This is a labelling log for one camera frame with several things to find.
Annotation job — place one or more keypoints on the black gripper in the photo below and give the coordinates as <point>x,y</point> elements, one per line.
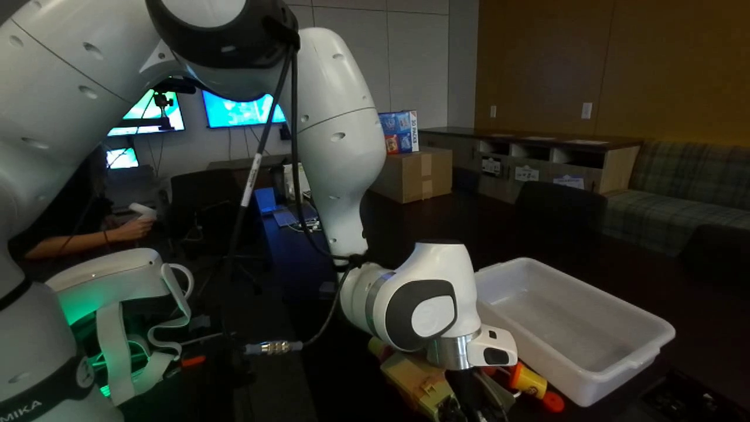
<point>482,396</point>

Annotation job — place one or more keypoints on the white VR controller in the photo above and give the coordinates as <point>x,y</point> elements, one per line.
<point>145,209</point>

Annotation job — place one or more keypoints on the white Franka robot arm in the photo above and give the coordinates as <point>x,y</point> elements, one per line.
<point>344,142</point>

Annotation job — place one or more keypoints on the operator bare forearm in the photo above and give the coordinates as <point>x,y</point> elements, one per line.
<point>74,244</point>

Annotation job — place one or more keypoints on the operator hand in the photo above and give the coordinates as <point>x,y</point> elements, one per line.
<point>135,228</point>

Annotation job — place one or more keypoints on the white plastic bin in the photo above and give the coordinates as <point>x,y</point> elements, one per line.
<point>577,329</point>

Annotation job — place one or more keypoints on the black chair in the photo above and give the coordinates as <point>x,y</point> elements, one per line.
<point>207,208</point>
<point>558,212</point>
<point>718,258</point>

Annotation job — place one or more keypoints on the cardboard box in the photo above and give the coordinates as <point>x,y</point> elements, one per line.
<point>424,176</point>

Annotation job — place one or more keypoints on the wooden shelf cabinet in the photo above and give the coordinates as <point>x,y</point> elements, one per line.
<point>618,168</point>

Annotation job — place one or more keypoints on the blue printed package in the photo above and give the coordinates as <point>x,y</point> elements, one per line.
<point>400,132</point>

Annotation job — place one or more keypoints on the plaid sofa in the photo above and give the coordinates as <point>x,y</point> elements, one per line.
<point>681,195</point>

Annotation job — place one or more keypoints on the white VR headset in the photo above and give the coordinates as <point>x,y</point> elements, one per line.
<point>118,278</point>

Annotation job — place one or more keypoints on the small lit monitor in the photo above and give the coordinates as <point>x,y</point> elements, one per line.
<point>124,159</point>

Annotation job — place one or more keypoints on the white wall outlet plate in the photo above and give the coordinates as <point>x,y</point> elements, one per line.
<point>494,111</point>
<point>587,111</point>

